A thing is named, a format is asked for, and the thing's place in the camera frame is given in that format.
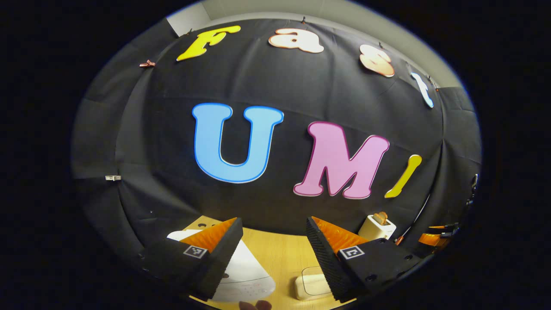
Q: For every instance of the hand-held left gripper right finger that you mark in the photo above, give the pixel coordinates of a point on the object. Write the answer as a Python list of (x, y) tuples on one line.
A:
[(325, 262)]

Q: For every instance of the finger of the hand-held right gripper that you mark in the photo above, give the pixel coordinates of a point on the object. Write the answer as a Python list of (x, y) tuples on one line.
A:
[(432, 240), (443, 228)]

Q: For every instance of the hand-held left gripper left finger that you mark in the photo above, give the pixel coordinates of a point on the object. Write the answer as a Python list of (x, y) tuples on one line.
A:
[(219, 262)]

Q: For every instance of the white rice cooker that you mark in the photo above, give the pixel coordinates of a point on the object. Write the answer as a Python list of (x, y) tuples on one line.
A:
[(249, 275)]

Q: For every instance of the white chopstick holder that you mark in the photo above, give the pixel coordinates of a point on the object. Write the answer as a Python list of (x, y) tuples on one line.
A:
[(374, 230)]

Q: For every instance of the white clip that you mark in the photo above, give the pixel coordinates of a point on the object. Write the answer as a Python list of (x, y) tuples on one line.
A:
[(112, 178)]

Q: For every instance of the black backdrop cloth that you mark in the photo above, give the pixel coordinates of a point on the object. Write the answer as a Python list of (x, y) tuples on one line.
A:
[(301, 86)]

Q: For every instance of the copper clip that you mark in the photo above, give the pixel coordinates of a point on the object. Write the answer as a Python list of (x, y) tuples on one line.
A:
[(147, 64)]

